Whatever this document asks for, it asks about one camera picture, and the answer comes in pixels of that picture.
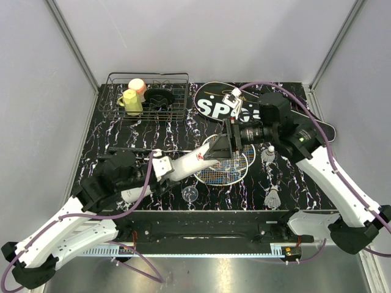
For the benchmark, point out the wire dish rack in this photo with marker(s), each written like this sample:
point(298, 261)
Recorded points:
point(117, 83)

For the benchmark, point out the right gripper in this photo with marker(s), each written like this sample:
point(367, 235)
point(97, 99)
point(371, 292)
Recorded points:
point(233, 133)

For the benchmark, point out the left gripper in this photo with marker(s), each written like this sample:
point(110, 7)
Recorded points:
point(157, 187)

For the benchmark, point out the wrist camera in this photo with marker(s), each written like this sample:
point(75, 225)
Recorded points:
point(162, 165)
point(233, 100)

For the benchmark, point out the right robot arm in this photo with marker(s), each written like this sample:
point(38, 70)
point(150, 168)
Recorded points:
point(359, 218)

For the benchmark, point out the pink cup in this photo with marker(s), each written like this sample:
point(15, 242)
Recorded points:
point(139, 86)

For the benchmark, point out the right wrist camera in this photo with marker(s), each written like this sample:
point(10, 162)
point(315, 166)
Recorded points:
point(233, 100)

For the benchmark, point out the shuttlecock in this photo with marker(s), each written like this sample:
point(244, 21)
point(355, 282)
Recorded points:
point(268, 154)
point(272, 199)

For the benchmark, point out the yellow-green mug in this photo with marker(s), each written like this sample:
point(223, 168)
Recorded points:
point(131, 102)

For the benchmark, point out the white shuttlecock tube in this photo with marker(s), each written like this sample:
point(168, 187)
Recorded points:
point(189, 163)

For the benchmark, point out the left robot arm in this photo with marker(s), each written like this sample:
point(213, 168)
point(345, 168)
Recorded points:
point(90, 215)

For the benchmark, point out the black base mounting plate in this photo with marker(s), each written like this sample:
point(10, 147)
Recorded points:
point(207, 233)

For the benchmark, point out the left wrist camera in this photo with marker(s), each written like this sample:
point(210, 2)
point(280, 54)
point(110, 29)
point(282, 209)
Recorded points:
point(162, 165)

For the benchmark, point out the marble pattern table mat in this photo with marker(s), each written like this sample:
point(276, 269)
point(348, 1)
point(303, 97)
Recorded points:
point(295, 189)

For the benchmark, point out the lower badminton racket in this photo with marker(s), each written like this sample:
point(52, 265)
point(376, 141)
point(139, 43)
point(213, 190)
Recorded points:
point(226, 174)

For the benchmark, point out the badminton racket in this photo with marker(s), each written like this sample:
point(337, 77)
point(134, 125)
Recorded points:
point(248, 151)
point(226, 174)

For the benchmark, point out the black bowl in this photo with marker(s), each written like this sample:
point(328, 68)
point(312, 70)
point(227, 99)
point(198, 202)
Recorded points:
point(158, 99)

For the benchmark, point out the black racket bag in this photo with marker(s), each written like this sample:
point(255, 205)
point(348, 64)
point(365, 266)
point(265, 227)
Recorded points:
point(208, 101)

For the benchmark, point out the clear plastic tube cap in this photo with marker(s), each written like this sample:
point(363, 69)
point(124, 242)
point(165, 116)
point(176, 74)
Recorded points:
point(190, 194)

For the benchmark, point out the upper badminton racket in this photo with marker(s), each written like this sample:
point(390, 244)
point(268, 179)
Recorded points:
point(248, 151)

